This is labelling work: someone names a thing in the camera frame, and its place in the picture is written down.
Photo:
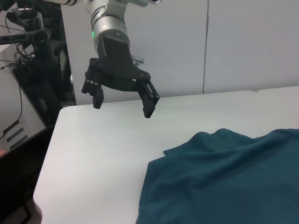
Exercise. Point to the black equipment rack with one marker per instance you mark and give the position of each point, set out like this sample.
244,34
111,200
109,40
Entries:
49,70

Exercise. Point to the teal blue shirt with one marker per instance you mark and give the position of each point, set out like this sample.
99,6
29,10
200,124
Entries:
222,182

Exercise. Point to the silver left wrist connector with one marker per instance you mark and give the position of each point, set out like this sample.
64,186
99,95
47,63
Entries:
137,60

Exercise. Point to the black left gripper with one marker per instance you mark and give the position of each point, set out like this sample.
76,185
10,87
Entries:
116,70

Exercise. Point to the black floor strip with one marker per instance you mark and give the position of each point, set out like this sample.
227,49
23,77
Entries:
15,134
11,126
19,142

